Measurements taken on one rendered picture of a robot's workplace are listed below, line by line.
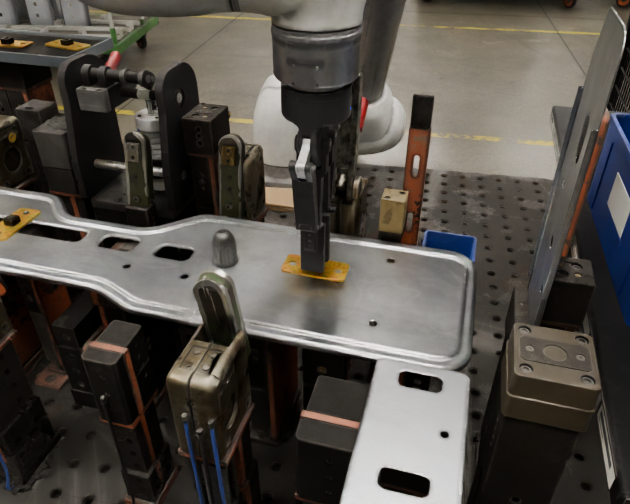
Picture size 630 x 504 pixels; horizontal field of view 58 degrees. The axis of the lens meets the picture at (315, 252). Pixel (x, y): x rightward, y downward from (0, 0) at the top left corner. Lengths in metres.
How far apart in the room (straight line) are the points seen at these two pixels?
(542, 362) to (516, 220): 0.95
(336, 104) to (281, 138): 0.89
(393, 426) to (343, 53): 0.36
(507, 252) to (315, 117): 0.86
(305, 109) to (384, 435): 0.33
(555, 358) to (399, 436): 0.17
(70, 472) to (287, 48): 0.69
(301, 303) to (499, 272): 0.69
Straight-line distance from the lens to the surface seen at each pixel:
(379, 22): 1.26
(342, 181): 0.81
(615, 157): 0.84
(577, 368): 0.59
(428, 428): 0.58
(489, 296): 1.23
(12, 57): 1.18
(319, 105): 0.59
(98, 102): 0.96
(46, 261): 0.85
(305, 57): 0.57
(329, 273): 0.72
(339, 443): 0.58
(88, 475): 0.96
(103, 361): 0.68
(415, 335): 0.66
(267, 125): 1.48
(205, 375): 0.56
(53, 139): 1.04
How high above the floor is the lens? 1.45
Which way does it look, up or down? 35 degrees down
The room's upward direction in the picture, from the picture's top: straight up
